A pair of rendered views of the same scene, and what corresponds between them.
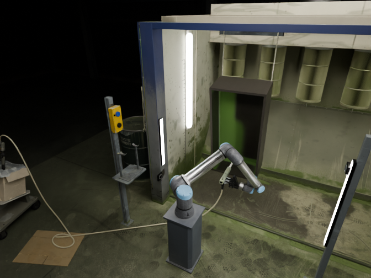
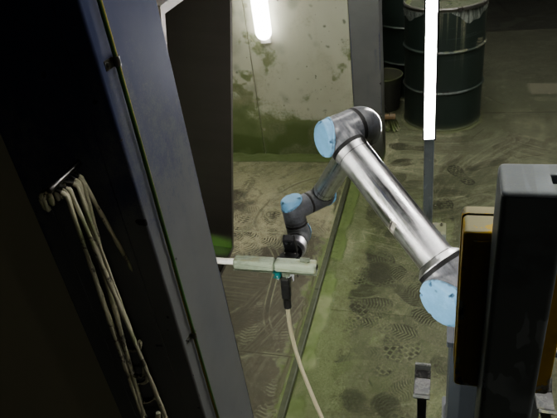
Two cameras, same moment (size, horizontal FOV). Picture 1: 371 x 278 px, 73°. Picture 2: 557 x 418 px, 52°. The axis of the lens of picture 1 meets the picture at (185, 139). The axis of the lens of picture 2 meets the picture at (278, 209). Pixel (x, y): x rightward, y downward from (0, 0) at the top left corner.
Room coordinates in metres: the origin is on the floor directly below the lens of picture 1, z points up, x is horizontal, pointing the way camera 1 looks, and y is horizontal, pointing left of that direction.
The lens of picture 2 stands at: (2.66, 1.16, 1.94)
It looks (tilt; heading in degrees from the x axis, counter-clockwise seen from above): 33 degrees down; 261
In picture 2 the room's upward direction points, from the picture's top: 8 degrees counter-clockwise
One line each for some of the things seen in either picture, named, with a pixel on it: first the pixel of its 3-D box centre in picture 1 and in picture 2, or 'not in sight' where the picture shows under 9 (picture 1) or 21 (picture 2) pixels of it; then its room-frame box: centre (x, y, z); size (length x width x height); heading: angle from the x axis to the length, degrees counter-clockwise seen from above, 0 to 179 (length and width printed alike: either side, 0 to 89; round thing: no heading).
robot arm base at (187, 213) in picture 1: (184, 208); not in sight; (1.84, 0.01, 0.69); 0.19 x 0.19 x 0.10
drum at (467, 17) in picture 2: not in sight; (443, 60); (0.69, -2.55, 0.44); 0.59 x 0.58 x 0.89; 76
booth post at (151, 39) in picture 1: (155, 126); (174, 358); (2.77, 0.35, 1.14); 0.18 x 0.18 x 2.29; 62
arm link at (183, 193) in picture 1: (184, 196); not in sight; (1.85, 0.02, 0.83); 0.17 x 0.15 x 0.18; 19
